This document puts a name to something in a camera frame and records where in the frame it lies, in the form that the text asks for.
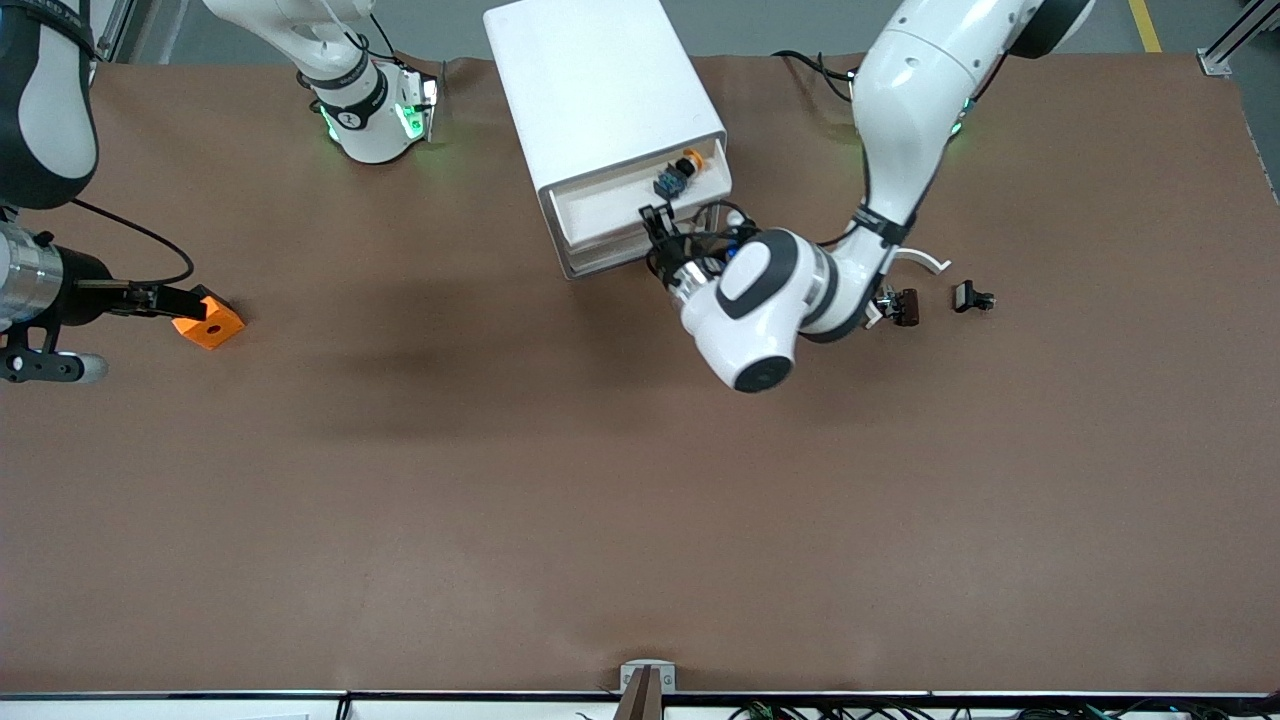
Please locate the white drawer cabinet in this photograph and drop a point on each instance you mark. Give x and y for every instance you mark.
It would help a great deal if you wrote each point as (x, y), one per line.
(590, 90)

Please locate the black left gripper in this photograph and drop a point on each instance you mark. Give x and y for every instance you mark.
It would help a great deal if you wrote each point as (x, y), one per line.
(668, 258)

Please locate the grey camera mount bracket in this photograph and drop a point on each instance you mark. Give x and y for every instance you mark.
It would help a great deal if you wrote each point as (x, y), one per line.
(648, 695)

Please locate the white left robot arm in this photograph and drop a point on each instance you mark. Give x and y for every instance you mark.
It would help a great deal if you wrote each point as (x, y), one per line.
(900, 100)

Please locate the small black clip component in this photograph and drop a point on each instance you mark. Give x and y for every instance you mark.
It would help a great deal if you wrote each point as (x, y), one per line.
(966, 296)

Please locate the aluminium frame profile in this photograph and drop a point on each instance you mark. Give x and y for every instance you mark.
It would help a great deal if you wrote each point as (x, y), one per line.
(118, 20)
(1215, 62)

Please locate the dark brown electrical component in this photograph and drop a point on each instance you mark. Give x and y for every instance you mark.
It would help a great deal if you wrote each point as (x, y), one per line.
(908, 306)

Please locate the orange box with black cap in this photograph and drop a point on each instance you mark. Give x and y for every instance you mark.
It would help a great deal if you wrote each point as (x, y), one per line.
(215, 328)

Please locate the white curved plastic arc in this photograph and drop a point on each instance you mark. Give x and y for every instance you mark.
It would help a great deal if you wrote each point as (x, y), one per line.
(930, 262)

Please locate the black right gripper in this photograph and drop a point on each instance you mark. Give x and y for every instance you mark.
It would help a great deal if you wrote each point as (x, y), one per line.
(84, 287)

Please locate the orange push button blue base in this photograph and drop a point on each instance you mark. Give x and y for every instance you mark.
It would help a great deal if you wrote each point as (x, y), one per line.
(672, 182)

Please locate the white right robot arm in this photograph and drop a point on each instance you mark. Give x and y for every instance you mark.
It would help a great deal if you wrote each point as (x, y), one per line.
(365, 130)

